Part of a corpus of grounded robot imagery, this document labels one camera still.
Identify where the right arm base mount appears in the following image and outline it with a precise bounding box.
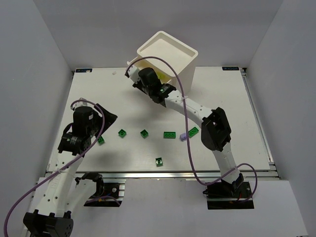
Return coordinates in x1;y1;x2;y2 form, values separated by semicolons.
202;182;254;210

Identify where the lilac small lego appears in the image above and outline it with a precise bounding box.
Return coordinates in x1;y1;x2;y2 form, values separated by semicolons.
179;133;187;141

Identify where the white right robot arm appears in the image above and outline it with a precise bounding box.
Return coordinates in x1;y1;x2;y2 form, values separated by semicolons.
125;66;243;194

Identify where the dark green lego front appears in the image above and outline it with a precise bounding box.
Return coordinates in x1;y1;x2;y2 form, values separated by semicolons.
155;158;163;167

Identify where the dark green lego middle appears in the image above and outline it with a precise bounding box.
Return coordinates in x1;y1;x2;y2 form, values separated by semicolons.
140;129;149;139

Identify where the lime lego brick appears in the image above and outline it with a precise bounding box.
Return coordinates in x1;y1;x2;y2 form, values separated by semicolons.
157;72;166;80

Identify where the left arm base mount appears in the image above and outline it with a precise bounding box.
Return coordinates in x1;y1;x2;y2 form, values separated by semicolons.
84;179;125;207

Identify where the dark green lego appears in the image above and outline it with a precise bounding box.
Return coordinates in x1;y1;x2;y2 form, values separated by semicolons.
118;129;127;138
140;129;149;139
98;136;105;145
155;158;163;167

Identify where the green long lego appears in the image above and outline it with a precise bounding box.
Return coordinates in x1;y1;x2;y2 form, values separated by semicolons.
163;131;176;139
189;127;199;138

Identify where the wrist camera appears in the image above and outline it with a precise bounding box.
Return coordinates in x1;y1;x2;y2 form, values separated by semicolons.
70;97;88;111
125;66;140;83

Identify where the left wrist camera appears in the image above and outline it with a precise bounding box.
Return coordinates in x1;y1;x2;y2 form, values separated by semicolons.
70;97;88;111

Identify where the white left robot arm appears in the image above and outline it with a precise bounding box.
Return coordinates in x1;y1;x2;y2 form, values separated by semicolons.
23;104;118;237

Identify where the white drawer cabinet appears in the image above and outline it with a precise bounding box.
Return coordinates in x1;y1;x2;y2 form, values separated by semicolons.
137;31;198;94

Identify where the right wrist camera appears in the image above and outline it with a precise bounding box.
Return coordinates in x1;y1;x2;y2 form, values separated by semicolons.
125;66;140;83

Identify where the dark green lego left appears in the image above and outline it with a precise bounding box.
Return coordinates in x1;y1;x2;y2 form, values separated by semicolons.
98;136;105;145

